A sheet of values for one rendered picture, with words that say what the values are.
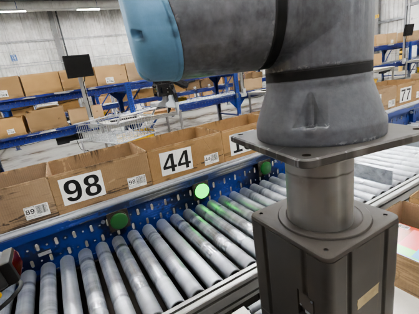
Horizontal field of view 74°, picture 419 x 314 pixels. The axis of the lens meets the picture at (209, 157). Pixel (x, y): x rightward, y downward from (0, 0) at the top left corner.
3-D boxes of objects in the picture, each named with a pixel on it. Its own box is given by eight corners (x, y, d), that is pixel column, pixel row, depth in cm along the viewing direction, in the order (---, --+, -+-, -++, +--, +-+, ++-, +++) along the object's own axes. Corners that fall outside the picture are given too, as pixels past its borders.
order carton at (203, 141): (153, 186, 127) (145, 151, 122) (135, 172, 152) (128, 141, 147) (225, 163, 145) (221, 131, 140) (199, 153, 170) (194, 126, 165)
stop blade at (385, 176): (391, 189, 127) (392, 171, 124) (310, 167, 166) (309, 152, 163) (392, 189, 127) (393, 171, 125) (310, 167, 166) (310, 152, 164)
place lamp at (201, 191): (197, 200, 131) (195, 187, 129) (196, 199, 132) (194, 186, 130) (210, 195, 134) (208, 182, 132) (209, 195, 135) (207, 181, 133)
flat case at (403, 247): (446, 242, 80) (447, 237, 79) (416, 274, 71) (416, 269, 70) (394, 225, 91) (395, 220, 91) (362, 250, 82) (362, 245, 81)
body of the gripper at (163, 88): (154, 98, 132) (149, 71, 129) (171, 95, 136) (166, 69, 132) (159, 98, 126) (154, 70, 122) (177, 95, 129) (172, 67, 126)
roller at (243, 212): (294, 254, 97) (293, 242, 95) (216, 204, 141) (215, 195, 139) (304, 248, 99) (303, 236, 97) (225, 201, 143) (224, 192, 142)
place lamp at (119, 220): (113, 232, 114) (108, 217, 112) (112, 231, 115) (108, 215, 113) (130, 226, 117) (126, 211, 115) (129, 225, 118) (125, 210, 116)
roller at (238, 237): (265, 271, 91) (264, 258, 89) (194, 214, 135) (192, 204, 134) (277, 264, 93) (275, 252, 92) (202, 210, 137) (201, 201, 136)
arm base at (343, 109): (421, 128, 39) (426, 53, 36) (305, 156, 33) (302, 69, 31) (323, 117, 56) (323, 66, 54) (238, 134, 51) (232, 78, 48)
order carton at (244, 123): (224, 163, 144) (220, 131, 140) (198, 153, 169) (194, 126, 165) (281, 145, 162) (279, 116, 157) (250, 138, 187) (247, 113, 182)
